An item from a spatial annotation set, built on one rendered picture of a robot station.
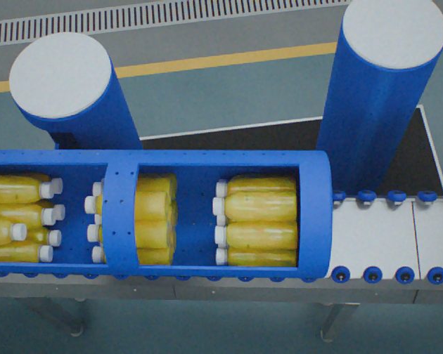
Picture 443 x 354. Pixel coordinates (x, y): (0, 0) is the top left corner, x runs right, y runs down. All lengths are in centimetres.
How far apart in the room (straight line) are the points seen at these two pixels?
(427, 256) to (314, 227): 42
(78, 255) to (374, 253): 72
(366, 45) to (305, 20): 140
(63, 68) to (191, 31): 142
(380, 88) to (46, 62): 92
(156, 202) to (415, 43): 83
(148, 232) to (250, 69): 167
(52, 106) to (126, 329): 110
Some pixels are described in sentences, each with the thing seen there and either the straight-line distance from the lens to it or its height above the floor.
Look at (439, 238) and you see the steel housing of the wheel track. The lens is 157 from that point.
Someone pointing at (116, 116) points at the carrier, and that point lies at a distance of 173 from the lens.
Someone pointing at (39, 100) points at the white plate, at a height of 104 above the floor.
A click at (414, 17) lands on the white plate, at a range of 176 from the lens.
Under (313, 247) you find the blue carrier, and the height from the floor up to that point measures 118.
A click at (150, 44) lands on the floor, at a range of 301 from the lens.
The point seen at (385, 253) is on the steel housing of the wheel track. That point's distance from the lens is 152.
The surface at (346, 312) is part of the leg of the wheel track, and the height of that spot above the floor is 52.
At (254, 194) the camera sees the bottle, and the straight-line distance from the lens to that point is 129.
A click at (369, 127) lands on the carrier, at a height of 72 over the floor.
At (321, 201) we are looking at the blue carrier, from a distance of 121.
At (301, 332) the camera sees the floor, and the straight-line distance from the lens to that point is 239.
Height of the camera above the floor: 235
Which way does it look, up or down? 65 degrees down
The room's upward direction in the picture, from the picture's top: 7 degrees counter-clockwise
